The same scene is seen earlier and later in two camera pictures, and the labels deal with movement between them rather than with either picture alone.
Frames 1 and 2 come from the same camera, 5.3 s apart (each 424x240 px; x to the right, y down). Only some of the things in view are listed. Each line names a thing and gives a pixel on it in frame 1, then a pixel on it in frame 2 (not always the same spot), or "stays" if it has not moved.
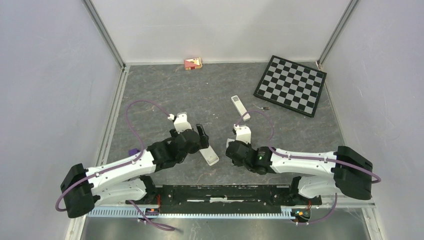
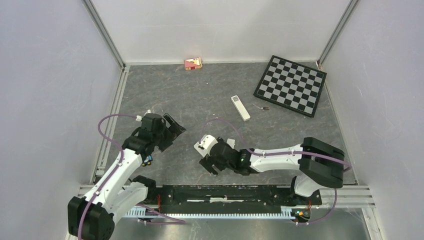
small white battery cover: [228, 140] stays
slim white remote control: [240, 108] stays
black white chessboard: [292, 85] stays
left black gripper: [203, 142] -> [176, 129]
